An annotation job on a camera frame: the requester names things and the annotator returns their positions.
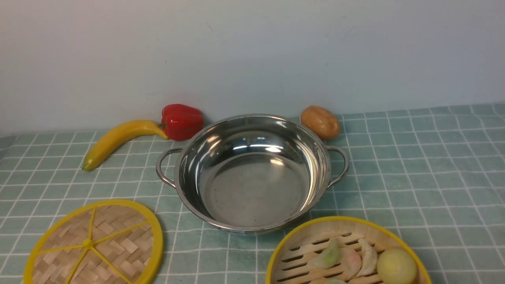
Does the woven bamboo steamer lid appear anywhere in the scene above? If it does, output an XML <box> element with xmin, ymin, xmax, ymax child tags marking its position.
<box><xmin>23</xmin><ymin>199</ymin><xmax>164</xmax><ymax>284</ymax></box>

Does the yellow banana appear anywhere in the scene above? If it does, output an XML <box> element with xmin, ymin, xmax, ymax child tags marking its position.
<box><xmin>82</xmin><ymin>120</ymin><xmax>168</xmax><ymax>171</ymax></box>

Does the green checkered tablecloth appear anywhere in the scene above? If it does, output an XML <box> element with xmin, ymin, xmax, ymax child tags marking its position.
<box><xmin>0</xmin><ymin>104</ymin><xmax>505</xmax><ymax>284</ymax></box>

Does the white dumpling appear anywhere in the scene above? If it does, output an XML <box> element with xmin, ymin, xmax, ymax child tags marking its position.
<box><xmin>356</xmin><ymin>238</ymin><xmax>378</xmax><ymax>277</ymax></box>

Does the brown potato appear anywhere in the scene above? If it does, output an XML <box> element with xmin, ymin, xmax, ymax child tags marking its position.
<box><xmin>301</xmin><ymin>105</ymin><xmax>341</xmax><ymax>141</ymax></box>

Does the red bell pepper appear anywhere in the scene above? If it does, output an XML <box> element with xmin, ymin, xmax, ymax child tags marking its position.
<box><xmin>159</xmin><ymin>104</ymin><xmax>204</xmax><ymax>141</ymax></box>

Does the stainless steel pot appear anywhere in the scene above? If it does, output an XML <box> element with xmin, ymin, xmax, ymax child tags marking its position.
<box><xmin>155</xmin><ymin>114</ymin><xmax>350</xmax><ymax>235</ymax></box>

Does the yellow round bun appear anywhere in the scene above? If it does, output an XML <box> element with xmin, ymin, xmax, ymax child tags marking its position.
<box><xmin>377</xmin><ymin>248</ymin><xmax>418</xmax><ymax>284</ymax></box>

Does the pink dumpling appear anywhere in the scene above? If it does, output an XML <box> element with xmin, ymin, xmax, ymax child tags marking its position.
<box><xmin>340</xmin><ymin>247</ymin><xmax>361</xmax><ymax>279</ymax></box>

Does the green dumpling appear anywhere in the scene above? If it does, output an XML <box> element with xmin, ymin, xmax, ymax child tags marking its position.
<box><xmin>307</xmin><ymin>237</ymin><xmax>340</xmax><ymax>269</ymax></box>

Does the bamboo steamer basket yellow rim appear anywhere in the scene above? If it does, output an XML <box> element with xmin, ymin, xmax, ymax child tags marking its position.
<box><xmin>265</xmin><ymin>216</ymin><xmax>432</xmax><ymax>284</ymax></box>

